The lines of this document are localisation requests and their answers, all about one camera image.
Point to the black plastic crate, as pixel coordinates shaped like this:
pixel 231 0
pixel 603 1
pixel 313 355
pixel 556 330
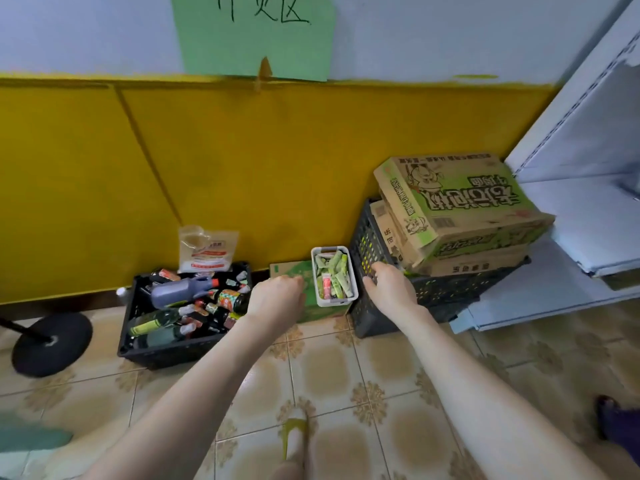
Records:
pixel 160 357

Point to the black floor stand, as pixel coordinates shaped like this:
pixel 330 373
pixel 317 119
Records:
pixel 55 345

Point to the person's right forearm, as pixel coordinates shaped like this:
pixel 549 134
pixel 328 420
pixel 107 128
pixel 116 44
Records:
pixel 480 405

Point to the white perforated plastic basket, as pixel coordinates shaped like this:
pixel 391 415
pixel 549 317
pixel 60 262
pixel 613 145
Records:
pixel 334 303

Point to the dark grey lattice crate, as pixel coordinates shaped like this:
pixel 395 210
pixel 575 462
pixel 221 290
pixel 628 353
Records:
pixel 450 295

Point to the green paper sign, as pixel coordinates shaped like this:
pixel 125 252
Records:
pixel 250 35

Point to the person's right hand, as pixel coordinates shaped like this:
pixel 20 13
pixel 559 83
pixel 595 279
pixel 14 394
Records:
pixel 392 293

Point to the person's left shoe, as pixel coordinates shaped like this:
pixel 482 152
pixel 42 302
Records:
pixel 294 440

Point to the white printed plastic bag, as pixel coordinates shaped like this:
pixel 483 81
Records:
pixel 208 253

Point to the person's left leg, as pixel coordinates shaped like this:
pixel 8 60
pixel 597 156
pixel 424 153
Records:
pixel 297 471

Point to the white corner shelf unit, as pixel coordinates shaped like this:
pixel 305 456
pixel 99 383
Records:
pixel 590 210

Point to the large green-print cardboard box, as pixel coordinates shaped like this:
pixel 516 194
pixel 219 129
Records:
pixel 460 200

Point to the pile of green hand cream tubes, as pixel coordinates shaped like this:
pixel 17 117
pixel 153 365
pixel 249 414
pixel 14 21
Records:
pixel 338 275

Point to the grey plastic jug bottle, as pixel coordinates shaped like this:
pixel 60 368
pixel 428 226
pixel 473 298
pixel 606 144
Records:
pixel 180 292

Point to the green cardboard box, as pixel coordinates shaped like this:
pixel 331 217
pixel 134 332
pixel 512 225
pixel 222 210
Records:
pixel 290 280

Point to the dark sauce bottle colourful label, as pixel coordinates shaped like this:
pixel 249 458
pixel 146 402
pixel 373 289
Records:
pixel 228 299

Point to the person's left hand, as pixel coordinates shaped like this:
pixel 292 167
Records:
pixel 275 305

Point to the person's left forearm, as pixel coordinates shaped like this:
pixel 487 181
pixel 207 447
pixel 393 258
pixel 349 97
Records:
pixel 190 410

